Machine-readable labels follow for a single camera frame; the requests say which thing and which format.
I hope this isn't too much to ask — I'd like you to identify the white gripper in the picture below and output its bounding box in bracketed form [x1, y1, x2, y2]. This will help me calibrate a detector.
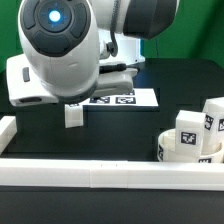
[5, 53, 140, 108]

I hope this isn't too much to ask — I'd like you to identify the white marker sheet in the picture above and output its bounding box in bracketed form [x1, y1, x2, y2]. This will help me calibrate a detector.
[81, 88, 158, 107]

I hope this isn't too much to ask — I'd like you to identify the white left barrier wall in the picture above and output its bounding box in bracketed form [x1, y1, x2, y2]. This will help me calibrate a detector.
[0, 116, 17, 155]

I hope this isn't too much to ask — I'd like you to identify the white round stool seat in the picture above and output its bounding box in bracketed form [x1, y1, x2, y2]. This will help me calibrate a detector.
[157, 129, 224, 163]

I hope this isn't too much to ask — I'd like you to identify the white barrier wall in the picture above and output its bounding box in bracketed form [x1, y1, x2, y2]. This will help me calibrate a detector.
[0, 158, 224, 191]
[0, 116, 17, 155]

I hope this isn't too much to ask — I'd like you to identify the white front barrier wall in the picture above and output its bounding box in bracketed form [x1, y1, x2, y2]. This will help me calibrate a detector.
[0, 158, 224, 191]

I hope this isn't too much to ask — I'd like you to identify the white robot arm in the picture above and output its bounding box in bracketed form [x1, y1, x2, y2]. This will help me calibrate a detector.
[6, 0, 180, 106]

